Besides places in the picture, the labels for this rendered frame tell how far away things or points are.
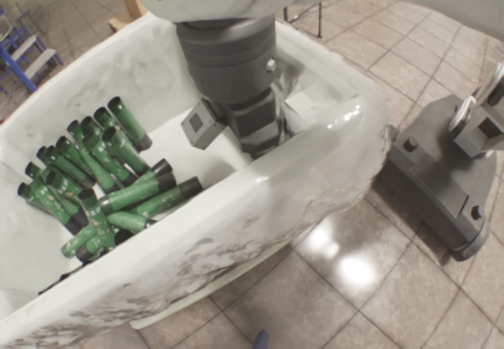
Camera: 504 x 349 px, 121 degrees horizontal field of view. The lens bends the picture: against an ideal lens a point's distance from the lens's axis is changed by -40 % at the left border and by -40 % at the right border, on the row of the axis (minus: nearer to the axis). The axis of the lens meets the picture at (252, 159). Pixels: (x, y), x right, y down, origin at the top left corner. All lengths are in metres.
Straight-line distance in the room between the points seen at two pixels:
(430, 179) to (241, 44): 0.80
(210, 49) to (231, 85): 0.04
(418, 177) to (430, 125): 0.29
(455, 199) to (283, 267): 0.65
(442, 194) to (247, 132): 0.76
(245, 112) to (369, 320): 0.83
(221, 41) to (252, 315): 0.81
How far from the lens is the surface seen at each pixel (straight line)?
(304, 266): 0.86
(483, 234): 0.98
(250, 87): 0.22
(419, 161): 0.90
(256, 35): 0.19
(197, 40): 0.19
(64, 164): 0.54
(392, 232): 0.97
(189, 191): 0.43
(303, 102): 0.25
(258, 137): 0.26
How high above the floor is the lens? 0.85
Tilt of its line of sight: 60 degrees down
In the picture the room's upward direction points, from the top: 12 degrees counter-clockwise
